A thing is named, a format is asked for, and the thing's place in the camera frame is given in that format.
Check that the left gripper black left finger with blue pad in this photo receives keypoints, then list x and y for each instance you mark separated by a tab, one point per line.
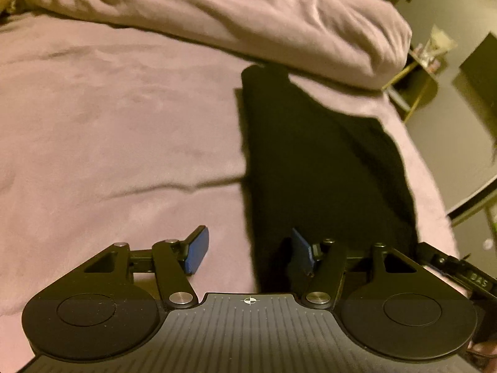
115	301

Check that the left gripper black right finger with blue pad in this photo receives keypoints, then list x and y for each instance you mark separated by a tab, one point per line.
383	300

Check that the black garment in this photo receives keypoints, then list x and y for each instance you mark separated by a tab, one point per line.
319	173

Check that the mauve bed sheet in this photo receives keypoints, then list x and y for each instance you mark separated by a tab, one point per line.
113	135

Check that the small wooden side table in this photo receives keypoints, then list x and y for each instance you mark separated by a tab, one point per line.
412	87

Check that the items on side table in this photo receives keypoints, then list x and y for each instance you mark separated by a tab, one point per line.
432	52

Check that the mauve crumpled duvet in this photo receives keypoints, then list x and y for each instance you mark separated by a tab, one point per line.
361	43

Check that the dark wall television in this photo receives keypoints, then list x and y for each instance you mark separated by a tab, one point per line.
480	69

